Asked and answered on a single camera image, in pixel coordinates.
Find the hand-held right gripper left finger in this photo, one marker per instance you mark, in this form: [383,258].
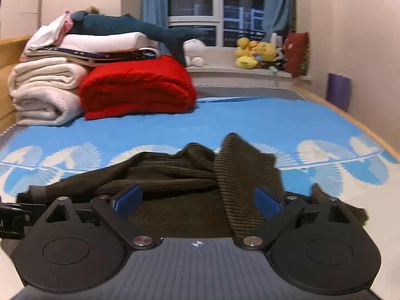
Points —
[128,201]

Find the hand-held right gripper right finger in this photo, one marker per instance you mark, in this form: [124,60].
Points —
[266,203]

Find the brown knitted sweater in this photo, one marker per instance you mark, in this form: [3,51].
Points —
[187,187]

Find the blue white patterned bed sheet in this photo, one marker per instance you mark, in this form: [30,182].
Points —
[218,118]

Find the red folded blanket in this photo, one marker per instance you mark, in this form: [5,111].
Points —
[137,87]

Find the purple box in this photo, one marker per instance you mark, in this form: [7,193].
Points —
[339,90]

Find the white fleece folded blanket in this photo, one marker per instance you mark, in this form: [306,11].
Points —
[43,90]

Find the yellow duck plush toy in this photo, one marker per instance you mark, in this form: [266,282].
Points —
[247,62]
[267,51]
[245,45]

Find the dark patterned folded cloth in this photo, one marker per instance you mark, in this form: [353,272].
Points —
[93,57]

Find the red cushion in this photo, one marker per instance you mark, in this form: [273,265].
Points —
[297,54]

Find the white folded quilt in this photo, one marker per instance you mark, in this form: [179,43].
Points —
[103,41]

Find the white plush toy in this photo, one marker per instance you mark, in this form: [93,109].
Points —
[194,51]

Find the blue shark plush toy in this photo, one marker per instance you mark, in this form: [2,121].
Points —
[106,25]

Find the pink and white cloth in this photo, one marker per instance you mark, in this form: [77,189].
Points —
[50,34]

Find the tan plush toy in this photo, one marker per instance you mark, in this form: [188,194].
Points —
[93,10]

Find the white framed window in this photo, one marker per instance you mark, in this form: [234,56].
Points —
[200,18]

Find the blue curtain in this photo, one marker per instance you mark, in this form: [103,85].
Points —
[278,3]
[153,3]

